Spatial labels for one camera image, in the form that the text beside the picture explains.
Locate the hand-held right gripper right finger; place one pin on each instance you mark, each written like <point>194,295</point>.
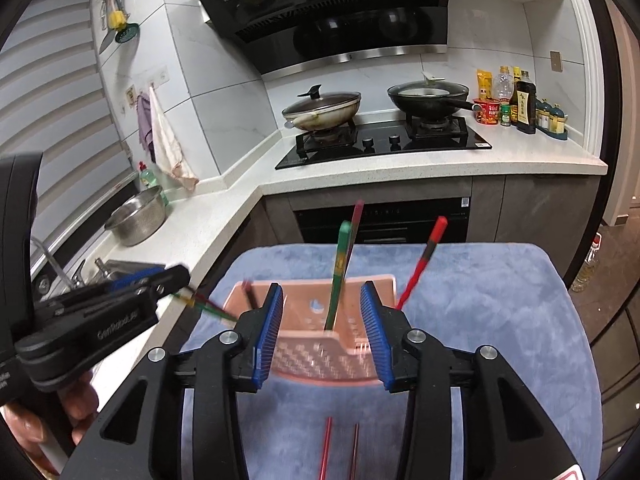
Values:
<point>378,340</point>

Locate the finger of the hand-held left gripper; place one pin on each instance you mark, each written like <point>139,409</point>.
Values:
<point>100,297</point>
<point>135,277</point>

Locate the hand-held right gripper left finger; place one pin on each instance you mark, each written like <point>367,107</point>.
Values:
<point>267,340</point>

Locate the pink plastic basket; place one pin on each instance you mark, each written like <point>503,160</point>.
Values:
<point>320,355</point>

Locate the green and red chopstick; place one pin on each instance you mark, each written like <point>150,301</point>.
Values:
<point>210,310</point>

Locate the person's left hand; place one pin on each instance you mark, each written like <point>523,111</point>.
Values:
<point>82,405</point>

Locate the steel faucet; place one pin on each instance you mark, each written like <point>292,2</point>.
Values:
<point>77,275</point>

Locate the steel colander bowl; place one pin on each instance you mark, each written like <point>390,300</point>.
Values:
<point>135,220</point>

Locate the green dish soap bottle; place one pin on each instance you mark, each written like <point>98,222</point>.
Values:
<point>150,177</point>

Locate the built-in oven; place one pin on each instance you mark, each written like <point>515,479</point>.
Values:
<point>395,222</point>

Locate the blue plush mat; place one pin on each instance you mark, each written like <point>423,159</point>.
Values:
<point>500,310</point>

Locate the white hanging towel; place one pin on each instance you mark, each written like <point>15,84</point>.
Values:
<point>165,140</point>

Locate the purple hanging cloth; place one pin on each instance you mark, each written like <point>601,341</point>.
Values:
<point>145,120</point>

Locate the window blinds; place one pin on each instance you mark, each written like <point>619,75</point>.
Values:
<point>50,85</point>

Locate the black gas hob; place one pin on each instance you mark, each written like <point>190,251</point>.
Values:
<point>380,142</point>

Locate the oil bottle on floor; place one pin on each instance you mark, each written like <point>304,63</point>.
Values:
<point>585,270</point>

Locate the hanging knife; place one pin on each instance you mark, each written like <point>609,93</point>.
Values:
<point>107,42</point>

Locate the wok with glass lid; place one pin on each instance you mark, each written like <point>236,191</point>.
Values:
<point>322,110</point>

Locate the black frying pan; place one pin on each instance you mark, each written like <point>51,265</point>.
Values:
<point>425,102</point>

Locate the green round strainer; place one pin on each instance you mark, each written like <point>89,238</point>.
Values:
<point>127,33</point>

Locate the red instant noodle cup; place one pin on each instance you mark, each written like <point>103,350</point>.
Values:
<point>486,112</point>

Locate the small green-cap jar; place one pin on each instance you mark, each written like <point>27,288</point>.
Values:
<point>506,116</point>

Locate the yellow brush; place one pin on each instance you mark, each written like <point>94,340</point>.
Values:
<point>116,17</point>

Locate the dark soy sauce bottle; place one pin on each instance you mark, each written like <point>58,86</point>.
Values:
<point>522,105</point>

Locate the yellow packet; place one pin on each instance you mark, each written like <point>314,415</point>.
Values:
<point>483,85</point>

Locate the green spice jar set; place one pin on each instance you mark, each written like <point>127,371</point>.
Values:
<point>552,122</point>

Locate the clear oil bottle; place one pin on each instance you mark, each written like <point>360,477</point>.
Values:
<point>501,85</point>

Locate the black range hood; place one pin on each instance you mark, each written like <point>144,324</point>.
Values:
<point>325,10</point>

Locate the wall socket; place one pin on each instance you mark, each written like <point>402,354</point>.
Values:
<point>556,61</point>

